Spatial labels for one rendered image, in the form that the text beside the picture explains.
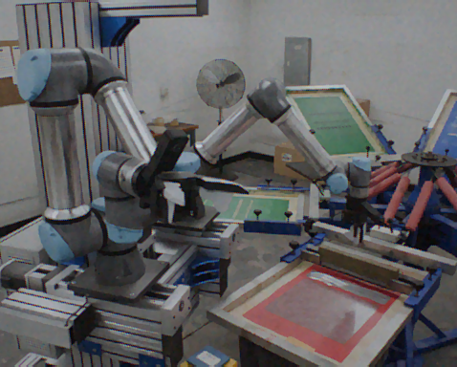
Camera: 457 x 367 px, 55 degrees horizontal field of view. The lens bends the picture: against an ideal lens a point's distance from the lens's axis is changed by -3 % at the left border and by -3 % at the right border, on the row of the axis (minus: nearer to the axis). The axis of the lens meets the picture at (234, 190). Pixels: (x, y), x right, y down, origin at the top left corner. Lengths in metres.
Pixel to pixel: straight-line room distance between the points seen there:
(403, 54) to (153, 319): 5.22
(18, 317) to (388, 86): 5.41
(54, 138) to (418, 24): 5.30
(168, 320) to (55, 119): 0.61
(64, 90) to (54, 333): 0.67
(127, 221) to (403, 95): 5.37
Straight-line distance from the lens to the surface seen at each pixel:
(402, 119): 6.15
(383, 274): 1.91
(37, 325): 1.42
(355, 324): 1.72
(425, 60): 6.01
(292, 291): 1.86
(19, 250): 1.74
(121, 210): 0.96
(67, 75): 1.12
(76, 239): 1.21
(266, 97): 1.60
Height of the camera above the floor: 1.92
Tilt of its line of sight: 19 degrees down
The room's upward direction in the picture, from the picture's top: straight up
